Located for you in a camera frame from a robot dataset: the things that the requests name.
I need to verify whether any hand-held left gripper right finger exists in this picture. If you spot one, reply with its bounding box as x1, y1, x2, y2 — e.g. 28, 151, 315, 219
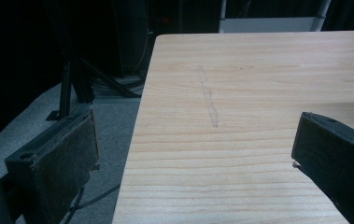
290, 111, 354, 224

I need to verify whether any black floor cable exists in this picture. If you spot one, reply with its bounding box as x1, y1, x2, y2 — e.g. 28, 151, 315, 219
62, 183, 121, 224

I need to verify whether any black metal stand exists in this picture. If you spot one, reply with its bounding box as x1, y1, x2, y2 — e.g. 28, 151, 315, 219
45, 55, 142, 122

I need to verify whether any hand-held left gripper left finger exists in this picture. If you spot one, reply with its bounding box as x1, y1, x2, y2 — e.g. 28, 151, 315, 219
4, 109, 101, 224

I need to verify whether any bundle of cables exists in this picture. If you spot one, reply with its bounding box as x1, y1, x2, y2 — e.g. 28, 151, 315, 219
91, 74, 146, 97

